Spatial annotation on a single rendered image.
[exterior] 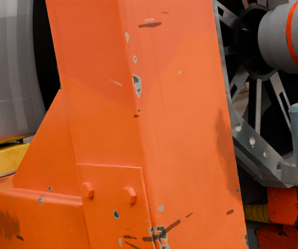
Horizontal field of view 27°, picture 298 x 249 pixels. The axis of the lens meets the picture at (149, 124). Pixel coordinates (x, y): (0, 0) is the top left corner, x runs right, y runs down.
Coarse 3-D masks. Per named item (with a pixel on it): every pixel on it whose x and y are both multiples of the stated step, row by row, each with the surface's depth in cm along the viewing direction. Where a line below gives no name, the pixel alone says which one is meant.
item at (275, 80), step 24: (240, 0) 122; (264, 0) 127; (240, 24) 128; (240, 72) 122; (264, 72) 130; (264, 96) 152; (288, 96) 147; (264, 120) 147; (288, 120) 132; (288, 144) 134
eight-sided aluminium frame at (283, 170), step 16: (224, 64) 103; (224, 80) 103; (240, 128) 106; (240, 144) 106; (256, 144) 108; (240, 160) 112; (256, 160) 109; (272, 160) 111; (288, 160) 121; (256, 176) 116; (272, 176) 113; (288, 176) 114
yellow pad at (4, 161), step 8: (8, 144) 127; (16, 144) 124; (24, 144) 123; (0, 152) 119; (8, 152) 120; (16, 152) 121; (24, 152) 122; (0, 160) 119; (8, 160) 120; (16, 160) 121; (0, 168) 119; (8, 168) 120; (16, 168) 121; (0, 176) 119
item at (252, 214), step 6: (264, 204) 131; (246, 210) 135; (252, 210) 134; (258, 210) 132; (264, 210) 131; (246, 216) 136; (252, 216) 135; (258, 216) 133; (264, 216) 131; (264, 222) 133; (270, 222) 131
